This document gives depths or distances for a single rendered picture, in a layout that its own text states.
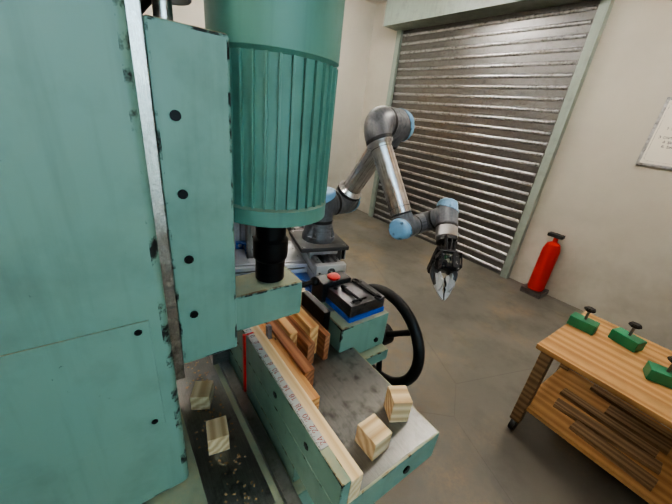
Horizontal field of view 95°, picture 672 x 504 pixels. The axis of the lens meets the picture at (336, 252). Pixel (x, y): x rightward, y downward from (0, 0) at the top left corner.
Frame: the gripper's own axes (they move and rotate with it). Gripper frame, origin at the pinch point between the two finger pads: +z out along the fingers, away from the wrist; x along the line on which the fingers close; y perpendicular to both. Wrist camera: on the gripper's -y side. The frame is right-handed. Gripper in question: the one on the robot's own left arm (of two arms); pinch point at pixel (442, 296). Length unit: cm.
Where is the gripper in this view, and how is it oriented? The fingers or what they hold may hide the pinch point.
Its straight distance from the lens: 110.2
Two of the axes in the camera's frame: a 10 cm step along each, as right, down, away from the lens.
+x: 9.9, 1.6, -0.2
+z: -1.5, 9.2, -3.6
